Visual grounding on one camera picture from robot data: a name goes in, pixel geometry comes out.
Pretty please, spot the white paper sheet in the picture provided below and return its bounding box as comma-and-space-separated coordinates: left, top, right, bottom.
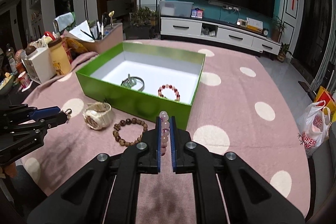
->
70, 20, 95, 43

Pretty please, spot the small floor potted plant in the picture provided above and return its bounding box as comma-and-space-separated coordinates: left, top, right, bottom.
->
277, 43, 293, 63

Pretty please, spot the tall potted plant on cabinet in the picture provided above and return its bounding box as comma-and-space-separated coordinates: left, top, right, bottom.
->
271, 16, 286, 43

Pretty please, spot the pink desk organizer box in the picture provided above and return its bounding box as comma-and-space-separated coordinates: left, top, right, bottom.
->
64, 23, 123, 54

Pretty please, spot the white plastic shopping bag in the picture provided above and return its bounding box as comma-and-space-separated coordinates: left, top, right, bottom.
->
297, 100, 331, 158

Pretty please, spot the silver bangle with green charm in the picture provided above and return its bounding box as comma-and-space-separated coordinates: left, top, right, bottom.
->
121, 74, 145, 92

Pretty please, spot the red bead bracelet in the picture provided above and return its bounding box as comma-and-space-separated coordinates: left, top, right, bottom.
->
157, 84, 181, 102

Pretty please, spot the green jewelry box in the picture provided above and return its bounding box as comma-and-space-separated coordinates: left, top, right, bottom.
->
76, 43, 206, 129

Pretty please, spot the yellow bottle brown cap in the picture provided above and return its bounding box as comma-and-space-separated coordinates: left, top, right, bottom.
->
48, 38, 71, 76

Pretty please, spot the pink polka dot blanket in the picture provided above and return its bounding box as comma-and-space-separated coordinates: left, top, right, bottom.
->
22, 48, 310, 223

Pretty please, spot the orange paper bag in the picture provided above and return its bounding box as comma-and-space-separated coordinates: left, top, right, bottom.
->
314, 86, 336, 114

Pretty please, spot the white carton box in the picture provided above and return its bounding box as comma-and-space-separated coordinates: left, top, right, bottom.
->
22, 47, 56, 84

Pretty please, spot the pink crystal bead bracelet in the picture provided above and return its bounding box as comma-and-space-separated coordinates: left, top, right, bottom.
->
159, 110, 170, 157

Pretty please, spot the white tv cabinet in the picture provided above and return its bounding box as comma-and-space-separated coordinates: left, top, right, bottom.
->
160, 16, 281, 55

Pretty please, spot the potted green plant black pot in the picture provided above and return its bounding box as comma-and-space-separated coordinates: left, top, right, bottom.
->
124, 7, 159, 40

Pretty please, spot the clear plastic storage bin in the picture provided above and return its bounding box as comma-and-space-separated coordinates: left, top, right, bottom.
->
159, 1, 194, 18

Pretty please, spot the brown wooden bead bracelet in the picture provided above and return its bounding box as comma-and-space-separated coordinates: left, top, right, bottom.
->
112, 117, 149, 147

